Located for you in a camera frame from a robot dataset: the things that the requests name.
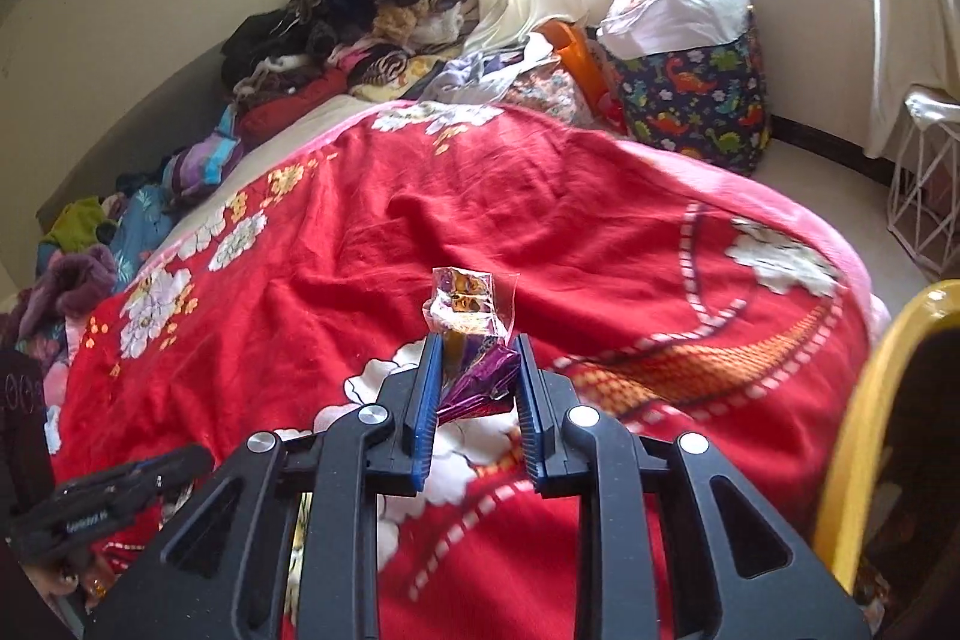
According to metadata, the yellow round bin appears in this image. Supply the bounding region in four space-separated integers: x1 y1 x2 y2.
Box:
814 280 960 611

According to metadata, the purple yellow candy wrapper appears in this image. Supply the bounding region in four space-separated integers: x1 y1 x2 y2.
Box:
421 265 520 427

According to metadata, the white wire stool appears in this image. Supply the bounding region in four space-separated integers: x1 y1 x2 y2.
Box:
885 89 960 281

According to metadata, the green cloth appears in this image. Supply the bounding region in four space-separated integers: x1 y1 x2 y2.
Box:
41 197 117 251

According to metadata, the large white plastic bag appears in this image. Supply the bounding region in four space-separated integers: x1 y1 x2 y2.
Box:
596 0 752 60

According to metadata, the pale lilac garment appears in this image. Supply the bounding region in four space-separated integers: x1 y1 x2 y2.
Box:
420 32 560 105

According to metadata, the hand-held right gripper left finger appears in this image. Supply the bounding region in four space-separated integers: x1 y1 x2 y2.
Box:
82 332 445 640

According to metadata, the brown patterned blanket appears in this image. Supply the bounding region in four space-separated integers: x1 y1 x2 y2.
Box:
345 44 443 101

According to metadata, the blue patterned cloth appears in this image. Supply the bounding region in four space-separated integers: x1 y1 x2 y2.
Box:
112 182 177 270

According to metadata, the person's left hand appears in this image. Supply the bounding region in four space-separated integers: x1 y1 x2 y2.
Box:
34 554 113 615

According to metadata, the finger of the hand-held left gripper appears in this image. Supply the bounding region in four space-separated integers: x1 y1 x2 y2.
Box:
120 446 215 498

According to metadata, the dinosaur print laundry basket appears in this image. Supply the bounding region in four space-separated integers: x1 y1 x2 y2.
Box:
615 21 772 176

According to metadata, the beige bed sheet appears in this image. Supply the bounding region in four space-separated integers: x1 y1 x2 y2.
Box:
161 92 376 251

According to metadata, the red cloth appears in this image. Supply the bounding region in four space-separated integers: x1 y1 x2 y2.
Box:
236 66 353 150

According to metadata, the pink floral fabric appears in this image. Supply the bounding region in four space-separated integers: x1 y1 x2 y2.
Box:
502 59 601 124

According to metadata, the purple fuzzy cloth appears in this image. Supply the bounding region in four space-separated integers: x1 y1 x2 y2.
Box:
19 246 121 341

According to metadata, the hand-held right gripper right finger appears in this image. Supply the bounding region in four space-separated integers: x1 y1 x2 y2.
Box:
511 334 875 640

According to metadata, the purple striped cloth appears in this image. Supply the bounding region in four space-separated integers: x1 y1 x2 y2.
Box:
161 126 245 206

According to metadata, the red floral blanket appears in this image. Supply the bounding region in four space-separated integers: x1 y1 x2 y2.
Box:
49 100 893 640

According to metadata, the grey bed headboard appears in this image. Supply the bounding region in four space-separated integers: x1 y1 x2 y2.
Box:
34 40 241 251

